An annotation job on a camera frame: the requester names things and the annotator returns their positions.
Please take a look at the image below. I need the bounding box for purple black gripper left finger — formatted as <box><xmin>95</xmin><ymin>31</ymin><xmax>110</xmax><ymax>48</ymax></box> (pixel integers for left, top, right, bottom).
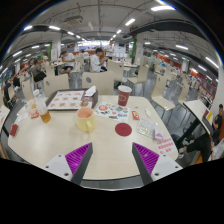
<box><xmin>42</xmin><ymin>142</ymin><xmax>94</xmax><ymax>186</ymax></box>

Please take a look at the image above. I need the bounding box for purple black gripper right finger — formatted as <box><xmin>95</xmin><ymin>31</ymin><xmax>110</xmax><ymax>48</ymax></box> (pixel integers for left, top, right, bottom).
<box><xmin>131</xmin><ymin>142</ymin><xmax>184</xmax><ymax>186</ymax></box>

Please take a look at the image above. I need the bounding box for white red notice sticker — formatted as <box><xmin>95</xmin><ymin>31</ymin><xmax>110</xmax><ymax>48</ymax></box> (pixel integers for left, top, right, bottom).
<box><xmin>156</xmin><ymin>137</ymin><xmax>176</xmax><ymax>155</ymax></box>

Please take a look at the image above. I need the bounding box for clear plastic bag card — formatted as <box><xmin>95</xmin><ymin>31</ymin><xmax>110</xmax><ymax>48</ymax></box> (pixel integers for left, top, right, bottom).
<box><xmin>137</xmin><ymin>118</ymin><xmax>164</xmax><ymax>140</ymax></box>

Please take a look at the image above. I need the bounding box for round red coaster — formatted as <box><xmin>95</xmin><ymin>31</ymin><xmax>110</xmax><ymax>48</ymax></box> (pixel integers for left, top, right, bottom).
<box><xmin>115</xmin><ymin>123</ymin><xmax>132</xmax><ymax>137</ymax></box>

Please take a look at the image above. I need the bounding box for yellow ceramic mug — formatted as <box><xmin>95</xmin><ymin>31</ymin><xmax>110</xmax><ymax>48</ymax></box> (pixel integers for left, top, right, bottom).
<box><xmin>76</xmin><ymin>108</ymin><xmax>96</xmax><ymax>133</ymax></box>

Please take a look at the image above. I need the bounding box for small red packet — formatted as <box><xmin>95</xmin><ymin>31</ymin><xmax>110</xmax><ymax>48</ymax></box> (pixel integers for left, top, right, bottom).
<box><xmin>132</xmin><ymin>111</ymin><xmax>140</xmax><ymax>120</ymax></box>

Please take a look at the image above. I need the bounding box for colourful sticker sheet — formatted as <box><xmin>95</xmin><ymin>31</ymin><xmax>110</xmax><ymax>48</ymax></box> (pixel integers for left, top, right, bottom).
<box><xmin>95</xmin><ymin>102</ymin><xmax>130</xmax><ymax>123</ymax></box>

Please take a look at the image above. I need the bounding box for seated person right edge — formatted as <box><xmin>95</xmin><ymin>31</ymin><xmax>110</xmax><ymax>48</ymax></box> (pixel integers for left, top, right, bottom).
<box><xmin>178</xmin><ymin>104</ymin><xmax>223</xmax><ymax>162</ymax></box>

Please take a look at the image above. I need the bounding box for brown tray with menu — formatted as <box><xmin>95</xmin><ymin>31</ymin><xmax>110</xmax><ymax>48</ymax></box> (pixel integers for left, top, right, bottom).
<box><xmin>46</xmin><ymin>89</ymin><xmax>98</xmax><ymax>111</ymax></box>

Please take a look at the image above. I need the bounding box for clear plastic tea bottle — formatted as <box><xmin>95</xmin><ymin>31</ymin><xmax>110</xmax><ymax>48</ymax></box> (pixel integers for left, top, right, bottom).
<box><xmin>33</xmin><ymin>89</ymin><xmax>51</xmax><ymax>123</ymax></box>

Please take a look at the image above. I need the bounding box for snack packet near bottle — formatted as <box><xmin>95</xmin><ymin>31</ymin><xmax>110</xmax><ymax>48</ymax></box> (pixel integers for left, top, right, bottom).
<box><xmin>27</xmin><ymin>100</ymin><xmax>39</xmax><ymax>119</ymax></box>

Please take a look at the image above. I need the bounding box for red paper cup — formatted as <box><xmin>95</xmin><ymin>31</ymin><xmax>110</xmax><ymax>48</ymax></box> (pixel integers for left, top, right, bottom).
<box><xmin>118</xmin><ymin>85</ymin><xmax>132</xmax><ymax>106</ymax></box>

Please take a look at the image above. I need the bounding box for white tissue napkin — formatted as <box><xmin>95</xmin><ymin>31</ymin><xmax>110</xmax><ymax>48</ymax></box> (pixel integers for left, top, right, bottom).
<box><xmin>85</xmin><ymin>86</ymin><xmax>96</xmax><ymax>96</ymax></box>

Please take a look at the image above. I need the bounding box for red object left edge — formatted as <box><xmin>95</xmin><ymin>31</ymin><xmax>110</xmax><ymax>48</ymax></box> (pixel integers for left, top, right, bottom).
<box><xmin>10</xmin><ymin>124</ymin><xmax>18</xmax><ymax>136</ymax></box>

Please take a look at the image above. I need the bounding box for white side table right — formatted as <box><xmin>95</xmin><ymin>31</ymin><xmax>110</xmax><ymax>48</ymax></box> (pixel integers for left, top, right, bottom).
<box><xmin>176</xmin><ymin>100</ymin><xmax>213</xmax><ymax>148</ymax></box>

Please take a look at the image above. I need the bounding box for beige chair left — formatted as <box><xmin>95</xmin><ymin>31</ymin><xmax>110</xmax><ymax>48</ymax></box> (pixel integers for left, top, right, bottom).
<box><xmin>44</xmin><ymin>74</ymin><xmax>70</xmax><ymax>97</ymax></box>

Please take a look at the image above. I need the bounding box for beige chair right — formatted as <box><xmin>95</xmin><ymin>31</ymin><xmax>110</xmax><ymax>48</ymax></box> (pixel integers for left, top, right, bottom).
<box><xmin>151</xmin><ymin>75</ymin><xmax>175</xmax><ymax>113</ymax></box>

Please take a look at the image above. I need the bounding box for beige chair behind table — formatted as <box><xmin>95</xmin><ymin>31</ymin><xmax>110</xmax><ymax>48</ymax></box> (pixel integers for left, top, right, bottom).
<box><xmin>82</xmin><ymin>71</ymin><xmax>114</xmax><ymax>95</ymax></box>

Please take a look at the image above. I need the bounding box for person in white shirt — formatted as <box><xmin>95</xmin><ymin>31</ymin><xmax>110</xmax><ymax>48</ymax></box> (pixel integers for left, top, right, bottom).
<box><xmin>91</xmin><ymin>48</ymin><xmax>108</xmax><ymax>72</ymax></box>

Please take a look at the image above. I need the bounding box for person white shirt left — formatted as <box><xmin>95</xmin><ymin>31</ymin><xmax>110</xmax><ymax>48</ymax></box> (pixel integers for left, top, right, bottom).
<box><xmin>60</xmin><ymin>51</ymin><xmax>75</xmax><ymax>74</ymax></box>

